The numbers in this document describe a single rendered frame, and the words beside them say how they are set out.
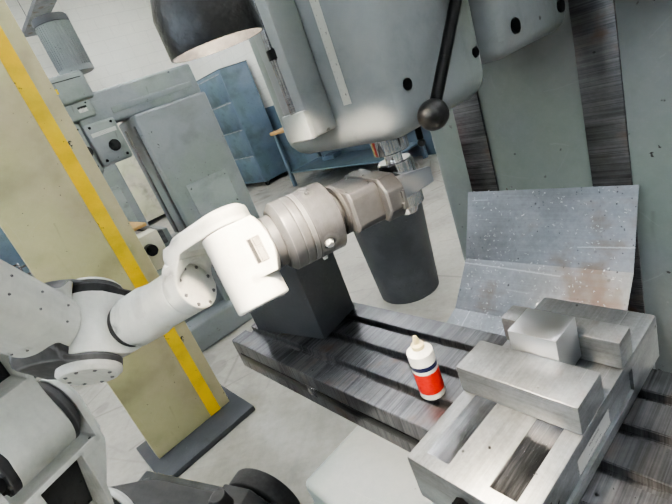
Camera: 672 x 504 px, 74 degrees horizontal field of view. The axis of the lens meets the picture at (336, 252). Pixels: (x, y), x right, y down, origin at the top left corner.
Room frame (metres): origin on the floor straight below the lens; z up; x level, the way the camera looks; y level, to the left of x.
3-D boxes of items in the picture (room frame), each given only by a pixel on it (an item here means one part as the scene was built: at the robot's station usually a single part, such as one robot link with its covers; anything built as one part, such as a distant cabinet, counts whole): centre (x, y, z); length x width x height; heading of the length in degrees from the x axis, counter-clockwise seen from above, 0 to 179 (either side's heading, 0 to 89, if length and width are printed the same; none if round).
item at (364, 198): (0.54, -0.03, 1.24); 0.13 x 0.12 x 0.10; 17
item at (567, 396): (0.41, -0.16, 0.99); 0.15 x 0.06 x 0.04; 34
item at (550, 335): (0.44, -0.20, 1.01); 0.06 x 0.05 x 0.06; 34
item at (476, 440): (0.43, -0.18, 0.96); 0.35 x 0.15 x 0.11; 124
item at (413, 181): (0.54, -0.12, 1.24); 0.06 x 0.02 x 0.03; 107
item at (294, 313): (0.93, 0.13, 1.00); 0.22 x 0.12 x 0.20; 46
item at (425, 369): (0.55, -0.06, 0.96); 0.04 x 0.04 x 0.11
